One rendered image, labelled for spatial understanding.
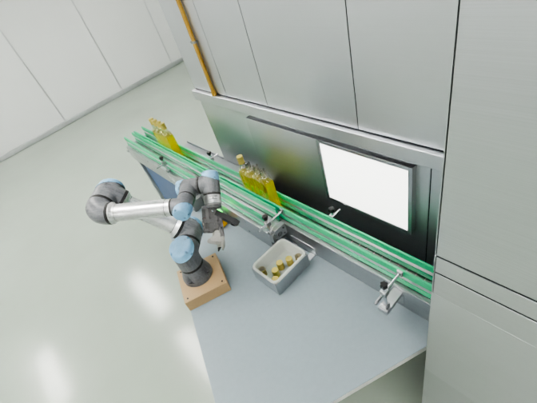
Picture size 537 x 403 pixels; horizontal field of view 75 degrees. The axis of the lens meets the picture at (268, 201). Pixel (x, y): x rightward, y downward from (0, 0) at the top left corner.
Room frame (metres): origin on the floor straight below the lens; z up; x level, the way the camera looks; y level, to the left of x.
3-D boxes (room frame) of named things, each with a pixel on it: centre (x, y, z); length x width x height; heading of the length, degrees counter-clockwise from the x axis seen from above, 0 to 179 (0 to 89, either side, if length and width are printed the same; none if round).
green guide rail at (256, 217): (2.01, 0.49, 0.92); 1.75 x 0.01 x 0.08; 31
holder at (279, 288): (1.10, 0.02, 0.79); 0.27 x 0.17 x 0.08; 121
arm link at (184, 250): (1.20, 0.45, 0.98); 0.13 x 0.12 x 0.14; 166
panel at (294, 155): (1.25, -0.28, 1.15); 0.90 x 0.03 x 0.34; 31
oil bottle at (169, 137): (2.29, 0.51, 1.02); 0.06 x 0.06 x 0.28; 31
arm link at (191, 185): (1.28, 0.31, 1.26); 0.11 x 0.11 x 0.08; 76
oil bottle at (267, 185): (1.41, -0.02, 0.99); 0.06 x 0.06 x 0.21; 31
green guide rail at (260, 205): (2.05, 0.43, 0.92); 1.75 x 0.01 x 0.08; 31
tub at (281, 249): (1.09, 0.05, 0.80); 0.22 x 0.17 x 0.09; 121
